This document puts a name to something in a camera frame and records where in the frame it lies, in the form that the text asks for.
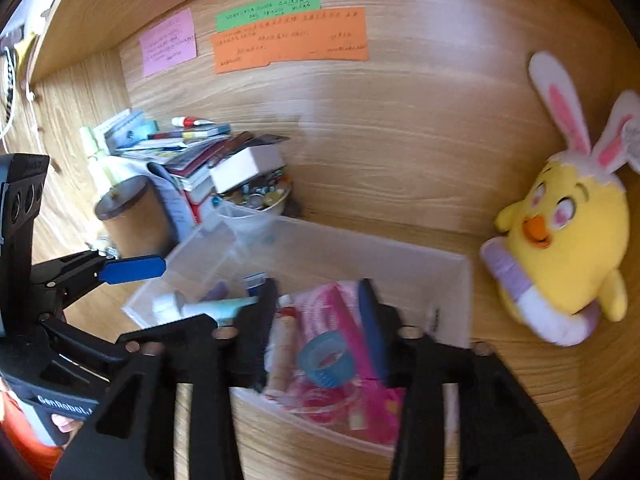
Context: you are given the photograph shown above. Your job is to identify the blue tape roll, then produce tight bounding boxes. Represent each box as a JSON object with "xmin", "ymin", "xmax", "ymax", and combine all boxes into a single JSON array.
[{"xmin": 298, "ymin": 331, "xmax": 357, "ymax": 388}]

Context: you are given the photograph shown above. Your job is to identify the pink packet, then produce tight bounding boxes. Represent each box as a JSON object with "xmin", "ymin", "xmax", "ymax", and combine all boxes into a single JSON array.
[{"xmin": 292, "ymin": 281, "xmax": 406, "ymax": 446}]

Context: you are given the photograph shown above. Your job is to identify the person's left forearm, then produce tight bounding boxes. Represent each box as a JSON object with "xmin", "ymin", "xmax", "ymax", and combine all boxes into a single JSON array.
[{"xmin": 0, "ymin": 390, "xmax": 63, "ymax": 478}]

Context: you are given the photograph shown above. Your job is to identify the cream tube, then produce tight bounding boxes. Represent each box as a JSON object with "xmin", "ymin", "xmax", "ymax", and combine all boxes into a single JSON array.
[{"xmin": 265, "ymin": 295, "xmax": 301, "ymax": 396}]

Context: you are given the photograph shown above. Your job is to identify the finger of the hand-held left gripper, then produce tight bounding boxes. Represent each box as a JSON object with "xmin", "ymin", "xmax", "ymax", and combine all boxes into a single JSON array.
[
  {"xmin": 37, "ymin": 310, "xmax": 146, "ymax": 386},
  {"xmin": 31, "ymin": 255, "xmax": 167, "ymax": 311}
]

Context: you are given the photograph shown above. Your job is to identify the brown cylindrical container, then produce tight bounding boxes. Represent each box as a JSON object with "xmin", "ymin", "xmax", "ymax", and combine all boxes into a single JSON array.
[{"xmin": 95, "ymin": 175, "xmax": 178, "ymax": 261}]

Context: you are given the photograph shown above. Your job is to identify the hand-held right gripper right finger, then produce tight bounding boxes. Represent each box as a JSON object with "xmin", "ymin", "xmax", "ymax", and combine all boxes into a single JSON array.
[{"xmin": 357, "ymin": 278, "xmax": 581, "ymax": 480}]

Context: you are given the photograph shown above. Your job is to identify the orange sticky note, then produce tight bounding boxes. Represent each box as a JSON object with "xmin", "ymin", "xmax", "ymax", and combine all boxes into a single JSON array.
[{"xmin": 210, "ymin": 6, "xmax": 369, "ymax": 74}]

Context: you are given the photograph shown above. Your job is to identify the pale green bottle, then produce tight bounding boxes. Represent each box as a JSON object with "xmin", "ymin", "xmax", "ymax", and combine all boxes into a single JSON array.
[{"xmin": 79, "ymin": 126, "xmax": 121, "ymax": 201}]

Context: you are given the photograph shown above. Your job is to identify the yellow chick plush toy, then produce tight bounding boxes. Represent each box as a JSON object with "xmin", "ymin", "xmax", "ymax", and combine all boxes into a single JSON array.
[{"xmin": 480, "ymin": 51, "xmax": 640, "ymax": 347}]

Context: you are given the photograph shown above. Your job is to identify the white roll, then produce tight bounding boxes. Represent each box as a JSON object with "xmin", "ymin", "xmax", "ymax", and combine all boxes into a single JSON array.
[{"xmin": 152, "ymin": 290, "xmax": 188, "ymax": 322}]

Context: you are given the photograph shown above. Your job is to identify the small metal object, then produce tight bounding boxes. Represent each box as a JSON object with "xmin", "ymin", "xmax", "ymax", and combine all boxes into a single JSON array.
[{"xmin": 87, "ymin": 241, "xmax": 121, "ymax": 260}]

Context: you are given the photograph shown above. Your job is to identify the white cardboard box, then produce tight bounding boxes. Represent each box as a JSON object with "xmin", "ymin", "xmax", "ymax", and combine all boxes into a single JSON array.
[{"xmin": 209, "ymin": 145, "xmax": 286, "ymax": 195}]

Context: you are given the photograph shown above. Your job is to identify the stack of books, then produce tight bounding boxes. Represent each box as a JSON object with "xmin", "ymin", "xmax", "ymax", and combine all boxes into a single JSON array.
[{"xmin": 92, "ymin": 109, "xmax": 291, "ymax": 221}]

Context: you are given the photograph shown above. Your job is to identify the bowl of small trinkets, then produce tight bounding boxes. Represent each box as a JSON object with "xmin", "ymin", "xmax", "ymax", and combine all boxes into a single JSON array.
[{"xmin": 214, "ymin": 175, "xmax": 293, "ymax": 222}]

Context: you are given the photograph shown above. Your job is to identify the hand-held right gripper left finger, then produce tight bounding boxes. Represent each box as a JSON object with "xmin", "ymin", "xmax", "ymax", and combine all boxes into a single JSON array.
[{"xmin": 50, "ymin": 277, "xmax": 279, "ymax": 480}]

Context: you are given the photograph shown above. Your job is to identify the green sticky note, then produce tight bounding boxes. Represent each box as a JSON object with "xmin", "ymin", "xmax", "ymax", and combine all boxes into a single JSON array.
[{"xmin": 216, "ymin": 0, "xmax": 322, "ymax": 32}]

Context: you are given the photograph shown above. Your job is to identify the clear plastic storage box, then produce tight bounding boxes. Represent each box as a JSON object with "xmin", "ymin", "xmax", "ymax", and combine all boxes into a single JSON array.
[{"xmin": 122, "ymin": 215, "xmax": 475, "ymax": 461}]

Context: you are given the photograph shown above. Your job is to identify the black braided cord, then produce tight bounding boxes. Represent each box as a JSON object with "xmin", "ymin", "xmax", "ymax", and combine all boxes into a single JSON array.
[{"xmin": 2, "ymin": 47, "xmax": 17, "ymax": 122}]

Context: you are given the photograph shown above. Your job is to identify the pink sticky note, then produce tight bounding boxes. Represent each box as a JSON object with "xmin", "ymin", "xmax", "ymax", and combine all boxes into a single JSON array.
[{"xmin": 139, "ymin": 8, "xmax": 198, "ymax": 78}]

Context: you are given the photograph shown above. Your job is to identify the white printed paper sheet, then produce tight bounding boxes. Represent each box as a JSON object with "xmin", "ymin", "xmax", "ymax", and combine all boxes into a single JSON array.
[{"xmin": 147, "ymin": 161, "xmax": 196, "ymax": 243}]

